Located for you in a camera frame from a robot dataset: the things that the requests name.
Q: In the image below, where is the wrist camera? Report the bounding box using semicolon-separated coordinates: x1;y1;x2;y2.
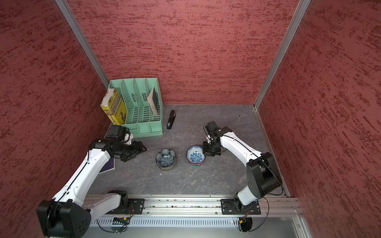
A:
203;121;220;140
105;125;134;145

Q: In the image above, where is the aluminium mounting rail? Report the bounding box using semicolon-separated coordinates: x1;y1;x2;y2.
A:
80;194;301;217

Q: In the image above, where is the yellow book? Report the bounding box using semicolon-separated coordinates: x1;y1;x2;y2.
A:
100;88;128;125

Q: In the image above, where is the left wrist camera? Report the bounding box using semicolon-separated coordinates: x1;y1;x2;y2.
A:
105;125;134;145

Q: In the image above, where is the dark blue book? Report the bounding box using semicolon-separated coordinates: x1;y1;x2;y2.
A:
99;158;115;174

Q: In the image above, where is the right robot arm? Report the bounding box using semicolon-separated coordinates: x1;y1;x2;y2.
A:
202;122;283;207

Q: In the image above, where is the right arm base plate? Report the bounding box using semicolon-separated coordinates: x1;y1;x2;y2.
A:
220;199;261;215

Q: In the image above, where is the blue floral rimmed bowl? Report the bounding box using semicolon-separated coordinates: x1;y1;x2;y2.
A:
186;146;205;164

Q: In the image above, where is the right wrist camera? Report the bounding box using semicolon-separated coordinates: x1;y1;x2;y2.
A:
203;121;220;140

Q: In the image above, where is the black stapler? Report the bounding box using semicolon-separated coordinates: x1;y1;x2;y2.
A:
166;110;176;130

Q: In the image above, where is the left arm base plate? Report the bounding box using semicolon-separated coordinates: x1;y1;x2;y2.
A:
118;198;145;215

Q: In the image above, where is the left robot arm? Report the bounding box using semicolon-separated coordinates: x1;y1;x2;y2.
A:
37;139;147;238

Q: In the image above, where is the green plastic desk organizer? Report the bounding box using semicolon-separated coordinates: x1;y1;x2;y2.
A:
109;78;164;138

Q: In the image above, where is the pink striped bowl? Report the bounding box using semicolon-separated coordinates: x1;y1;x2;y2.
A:
159;165;176;171

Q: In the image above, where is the orange white pattern bowl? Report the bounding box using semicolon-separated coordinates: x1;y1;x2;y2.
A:
187;161;204;166

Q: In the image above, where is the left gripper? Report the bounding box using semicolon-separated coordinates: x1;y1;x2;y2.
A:
114;140;147;161

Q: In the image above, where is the dark flower-shaped bowl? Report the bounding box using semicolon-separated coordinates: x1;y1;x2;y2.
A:
155;149;177;167

